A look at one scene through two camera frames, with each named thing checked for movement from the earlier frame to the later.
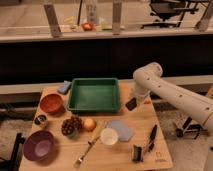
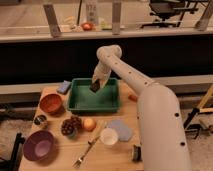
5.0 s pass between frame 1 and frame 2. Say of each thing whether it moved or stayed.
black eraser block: moved
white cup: stayed
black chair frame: stayed
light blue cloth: stayed
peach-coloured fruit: stayed
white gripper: moved
